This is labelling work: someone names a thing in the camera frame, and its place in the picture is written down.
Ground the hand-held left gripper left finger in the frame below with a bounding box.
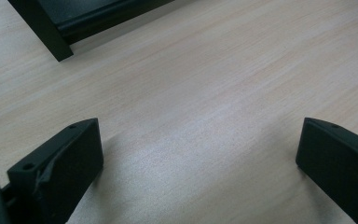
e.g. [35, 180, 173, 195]
[7, 118, 104, 224]

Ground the black two-tier metal rack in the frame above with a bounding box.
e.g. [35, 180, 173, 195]
[7, 0, 176, 63]

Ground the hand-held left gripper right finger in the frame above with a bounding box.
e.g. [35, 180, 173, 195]
[295, 117, 358, 224]

